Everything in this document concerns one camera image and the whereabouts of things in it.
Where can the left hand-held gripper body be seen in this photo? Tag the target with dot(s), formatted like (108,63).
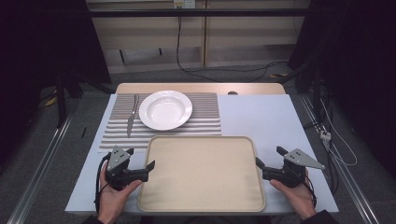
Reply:
(117,159)

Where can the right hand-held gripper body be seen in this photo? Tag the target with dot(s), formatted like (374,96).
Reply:
(294,169)

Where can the person's right hand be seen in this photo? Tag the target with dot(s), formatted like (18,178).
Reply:
(297,197)

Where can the person's left hand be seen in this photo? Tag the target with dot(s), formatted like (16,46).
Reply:
(113,200)

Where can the silver table knife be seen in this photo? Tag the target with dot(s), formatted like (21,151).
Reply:
(131,123)

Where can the pale blue table sheet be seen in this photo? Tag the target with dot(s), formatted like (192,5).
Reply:
(258,124)

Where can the small black stick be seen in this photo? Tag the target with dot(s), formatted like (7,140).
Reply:
(83,132)

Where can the white power strip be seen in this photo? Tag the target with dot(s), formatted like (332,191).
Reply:
(324,134)

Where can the white deep plate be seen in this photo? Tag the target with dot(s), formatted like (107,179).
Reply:
(165,110)

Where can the beige rectangular tray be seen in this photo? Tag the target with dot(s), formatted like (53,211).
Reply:
(202,177)

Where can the black metal stand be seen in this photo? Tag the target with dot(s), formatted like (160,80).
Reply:
(61,102)
(316,90)

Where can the yellow floor tape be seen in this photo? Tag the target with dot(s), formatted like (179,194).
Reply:
(279,75)
(51,100)

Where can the small dark round knob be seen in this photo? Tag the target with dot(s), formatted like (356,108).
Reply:
(232,92)

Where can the striped grey placemat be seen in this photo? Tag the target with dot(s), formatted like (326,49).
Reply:
(205,115)

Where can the light wooden table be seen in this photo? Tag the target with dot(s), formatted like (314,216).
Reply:
(199,87)

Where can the dark curtain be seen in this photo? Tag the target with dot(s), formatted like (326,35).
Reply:
(358,62)
(34,53)

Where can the black horizontal bar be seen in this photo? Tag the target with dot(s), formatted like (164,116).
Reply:
(199,12)

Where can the metal floor rail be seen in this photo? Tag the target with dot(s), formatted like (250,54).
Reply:
(351,182)
(39,172)

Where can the white wall outlet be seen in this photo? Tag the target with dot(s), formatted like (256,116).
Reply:
(184,3)

